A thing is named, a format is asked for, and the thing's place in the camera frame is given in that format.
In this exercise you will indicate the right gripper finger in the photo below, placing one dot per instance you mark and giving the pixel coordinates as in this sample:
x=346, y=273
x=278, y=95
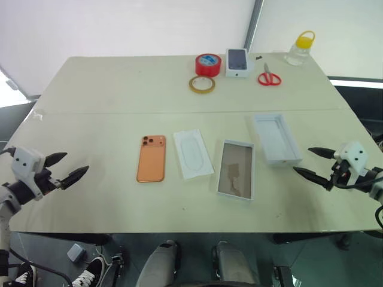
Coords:
x=314, y=177
x=324, y=153

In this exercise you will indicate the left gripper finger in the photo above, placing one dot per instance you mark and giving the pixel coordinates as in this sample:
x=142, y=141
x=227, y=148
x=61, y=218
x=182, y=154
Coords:
x=55, y=159
x=74, y=177

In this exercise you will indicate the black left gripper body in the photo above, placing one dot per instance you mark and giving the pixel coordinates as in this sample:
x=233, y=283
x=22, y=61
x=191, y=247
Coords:
x=45, y=182

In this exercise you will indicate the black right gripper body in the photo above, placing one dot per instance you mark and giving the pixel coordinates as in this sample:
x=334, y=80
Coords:
x=341, y=174

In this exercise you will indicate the orange smartphone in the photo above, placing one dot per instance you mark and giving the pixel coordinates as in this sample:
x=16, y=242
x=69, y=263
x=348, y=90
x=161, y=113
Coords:
x=151, y=163

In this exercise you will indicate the white paper insert tray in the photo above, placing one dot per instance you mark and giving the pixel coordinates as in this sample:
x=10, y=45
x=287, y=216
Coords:
x=193, y=154

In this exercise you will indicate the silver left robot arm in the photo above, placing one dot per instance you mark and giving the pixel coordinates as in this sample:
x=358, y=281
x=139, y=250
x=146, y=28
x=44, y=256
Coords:
x=6, y=206

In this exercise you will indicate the sealed printed phone box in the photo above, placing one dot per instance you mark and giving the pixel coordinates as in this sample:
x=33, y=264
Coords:
x=237, y=73

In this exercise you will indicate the clear tape patch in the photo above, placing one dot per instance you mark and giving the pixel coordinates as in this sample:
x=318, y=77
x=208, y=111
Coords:
x=37, y=114

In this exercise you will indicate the black table foot bar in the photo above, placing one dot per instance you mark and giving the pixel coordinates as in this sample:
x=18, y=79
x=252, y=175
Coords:
x=305, y=238

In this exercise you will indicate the small grey foot pedal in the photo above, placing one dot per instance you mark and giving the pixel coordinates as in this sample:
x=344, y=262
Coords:
x=75, y=253

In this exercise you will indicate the black white laced sneaker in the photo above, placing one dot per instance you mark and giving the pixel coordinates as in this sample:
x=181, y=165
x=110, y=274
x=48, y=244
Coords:
x=88, y=273
x=26, y=276

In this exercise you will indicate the clear jar yellow lid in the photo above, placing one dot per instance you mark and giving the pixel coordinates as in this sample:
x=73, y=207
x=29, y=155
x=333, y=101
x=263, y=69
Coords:
x=296, y=56

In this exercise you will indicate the grey rounded leg shell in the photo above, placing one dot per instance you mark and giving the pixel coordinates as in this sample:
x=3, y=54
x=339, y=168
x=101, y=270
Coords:
x=233, y=266
x=157, y=266

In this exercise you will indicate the yellow clear tape roll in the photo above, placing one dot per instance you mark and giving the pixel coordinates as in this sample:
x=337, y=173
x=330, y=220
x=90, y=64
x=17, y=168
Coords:
x=201, y=90

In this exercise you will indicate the red tape roll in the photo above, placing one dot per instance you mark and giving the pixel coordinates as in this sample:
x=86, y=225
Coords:
x=208, y=71

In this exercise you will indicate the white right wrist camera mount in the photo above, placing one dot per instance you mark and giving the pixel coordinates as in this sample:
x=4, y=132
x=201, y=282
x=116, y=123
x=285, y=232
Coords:
x=356, y=155

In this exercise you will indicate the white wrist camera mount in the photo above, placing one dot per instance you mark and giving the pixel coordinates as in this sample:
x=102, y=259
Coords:
x=27, y=161
x=356, y=155

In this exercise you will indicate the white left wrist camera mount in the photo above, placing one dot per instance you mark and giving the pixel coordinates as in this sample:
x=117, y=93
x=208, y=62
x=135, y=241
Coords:
x=27, y=161

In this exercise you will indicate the black metal stand bracket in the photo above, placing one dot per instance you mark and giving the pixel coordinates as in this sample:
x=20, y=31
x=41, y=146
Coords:
x=284, y=276
x=117, y=269

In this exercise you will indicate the grey vertical metal post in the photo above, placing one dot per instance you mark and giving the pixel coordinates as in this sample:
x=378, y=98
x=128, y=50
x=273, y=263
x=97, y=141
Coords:
x=253, y=24

